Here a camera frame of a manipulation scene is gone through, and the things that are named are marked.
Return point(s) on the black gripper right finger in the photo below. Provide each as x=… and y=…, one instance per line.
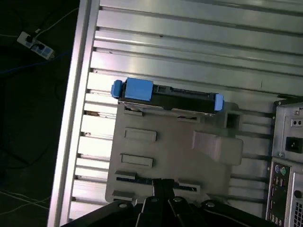
x=176, y=212

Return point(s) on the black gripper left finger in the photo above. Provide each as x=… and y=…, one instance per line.
x=146, y=210

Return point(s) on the hard disk in blue carrier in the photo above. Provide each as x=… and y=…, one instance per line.
x=138, y=91

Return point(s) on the grey plastic parts rack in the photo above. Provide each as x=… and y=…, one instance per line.
x=175, y=156

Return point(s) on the purple round port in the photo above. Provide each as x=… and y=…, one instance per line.
x=277, y=170

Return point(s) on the grey PC case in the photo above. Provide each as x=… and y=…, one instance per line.
x=287, y=189

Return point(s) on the green round port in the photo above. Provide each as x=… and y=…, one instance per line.
x=283, y=171

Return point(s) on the black power inlet socket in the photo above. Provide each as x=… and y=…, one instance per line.
x=292, y=144

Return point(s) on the white power strip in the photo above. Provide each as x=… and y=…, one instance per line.
x=35, y=45

